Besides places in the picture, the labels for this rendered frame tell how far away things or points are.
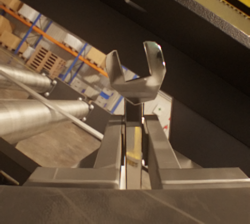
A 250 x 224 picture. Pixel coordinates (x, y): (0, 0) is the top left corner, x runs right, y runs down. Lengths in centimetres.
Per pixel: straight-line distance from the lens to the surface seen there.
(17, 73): 90
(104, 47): 23
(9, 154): 25
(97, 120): 116
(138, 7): 21
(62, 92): 122
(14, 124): 44
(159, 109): 920
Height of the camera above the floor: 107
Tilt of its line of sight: level
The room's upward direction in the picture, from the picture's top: 33 degrees clockwise
